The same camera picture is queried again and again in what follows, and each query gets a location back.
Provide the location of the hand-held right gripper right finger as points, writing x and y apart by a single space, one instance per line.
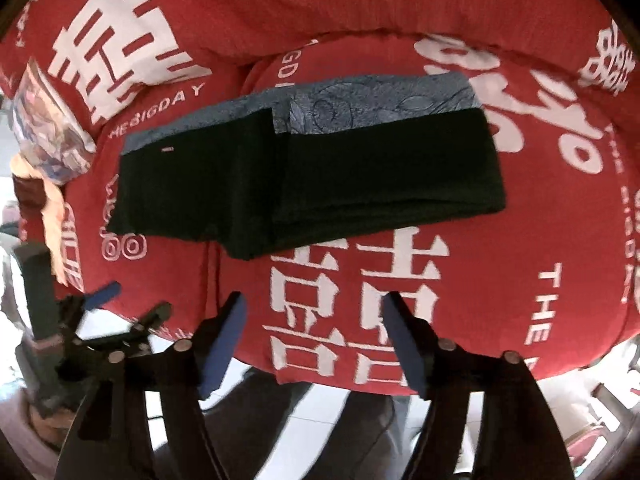
404 347

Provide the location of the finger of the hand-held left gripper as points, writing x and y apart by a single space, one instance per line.
104 294
147 320

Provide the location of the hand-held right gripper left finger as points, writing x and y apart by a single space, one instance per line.
222 347

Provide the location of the black pants with blue trim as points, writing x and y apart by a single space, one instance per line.
375 170

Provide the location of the person's right leg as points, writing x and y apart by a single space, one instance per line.
365 435

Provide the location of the peach cloth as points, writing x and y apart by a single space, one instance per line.
52 205

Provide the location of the red printed bed sheet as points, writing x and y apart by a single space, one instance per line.
500 285

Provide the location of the printed pillow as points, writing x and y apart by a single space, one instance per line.
50 130

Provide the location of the red furniture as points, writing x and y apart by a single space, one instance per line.
610 410

